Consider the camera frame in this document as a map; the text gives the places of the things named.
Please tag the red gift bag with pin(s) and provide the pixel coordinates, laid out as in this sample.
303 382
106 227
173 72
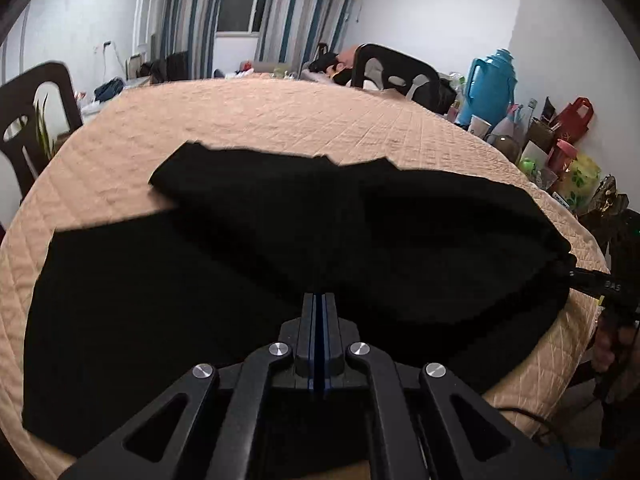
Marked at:
575 120

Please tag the person's right hand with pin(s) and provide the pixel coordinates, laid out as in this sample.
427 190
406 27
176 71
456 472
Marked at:
606 345

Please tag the dark blue bag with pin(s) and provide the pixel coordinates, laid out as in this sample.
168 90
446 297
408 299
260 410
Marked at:
109 89

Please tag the blue thermos jug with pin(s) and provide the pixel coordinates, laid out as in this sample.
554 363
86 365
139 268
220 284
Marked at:
487 90

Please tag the black pants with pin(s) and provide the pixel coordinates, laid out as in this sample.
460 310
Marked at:
200 285

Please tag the window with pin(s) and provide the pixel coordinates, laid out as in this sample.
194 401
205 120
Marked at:
235 10

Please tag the black plastic chair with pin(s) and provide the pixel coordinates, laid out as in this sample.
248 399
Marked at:
55 90
380 55

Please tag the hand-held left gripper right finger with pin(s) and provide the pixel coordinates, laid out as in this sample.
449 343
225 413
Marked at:
329 340

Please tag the beige quilted blanket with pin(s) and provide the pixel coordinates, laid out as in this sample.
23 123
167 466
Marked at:
250 115

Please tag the white cup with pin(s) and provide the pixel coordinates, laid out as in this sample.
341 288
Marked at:
479 126

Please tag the striped curtain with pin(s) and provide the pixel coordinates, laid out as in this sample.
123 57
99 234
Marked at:
192 20
305 15

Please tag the green potted plant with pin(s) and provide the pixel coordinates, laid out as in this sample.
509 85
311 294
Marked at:
44 130

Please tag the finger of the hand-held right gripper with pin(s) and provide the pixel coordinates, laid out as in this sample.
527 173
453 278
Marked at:
592 281

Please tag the green leaf print bag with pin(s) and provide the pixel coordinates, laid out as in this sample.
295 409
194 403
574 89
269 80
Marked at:
580 180

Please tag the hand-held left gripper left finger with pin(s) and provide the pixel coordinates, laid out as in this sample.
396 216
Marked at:
309 340

